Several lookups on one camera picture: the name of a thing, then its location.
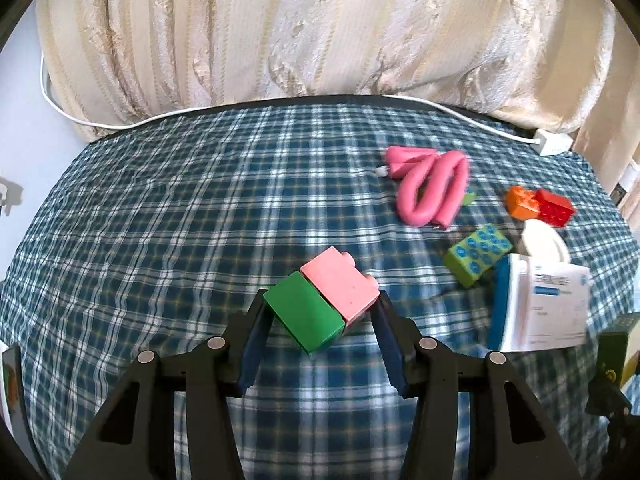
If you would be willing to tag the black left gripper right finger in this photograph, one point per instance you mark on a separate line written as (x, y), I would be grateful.
(511, 435)

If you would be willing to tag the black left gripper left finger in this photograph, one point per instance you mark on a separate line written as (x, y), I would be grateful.
(132, 435)

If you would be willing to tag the green yellow box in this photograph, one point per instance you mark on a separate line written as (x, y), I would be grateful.
(618, 353)

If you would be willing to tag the green toy brick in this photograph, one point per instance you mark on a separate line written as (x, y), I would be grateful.
(305, 314)

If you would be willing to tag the pink toy brick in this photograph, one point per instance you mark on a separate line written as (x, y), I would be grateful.
(341, 284)

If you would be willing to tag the white blue medicine box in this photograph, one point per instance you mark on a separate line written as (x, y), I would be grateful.
(538, 305)

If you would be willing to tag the green block with blue dots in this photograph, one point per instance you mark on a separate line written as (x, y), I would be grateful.
(469, 259)

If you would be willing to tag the blue plaid bedsheet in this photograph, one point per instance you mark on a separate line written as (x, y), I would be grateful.
(153, 238)

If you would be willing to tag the red toy brick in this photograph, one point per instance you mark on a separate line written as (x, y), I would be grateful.
(554, 209)

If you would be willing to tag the orange toy brick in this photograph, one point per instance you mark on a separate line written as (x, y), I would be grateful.
(521, 204)

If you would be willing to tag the pink foam hair roller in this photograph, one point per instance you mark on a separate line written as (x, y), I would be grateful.
(431, 185)

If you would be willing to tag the cream patterned curtain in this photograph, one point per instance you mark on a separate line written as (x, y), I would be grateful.
(565, 66)

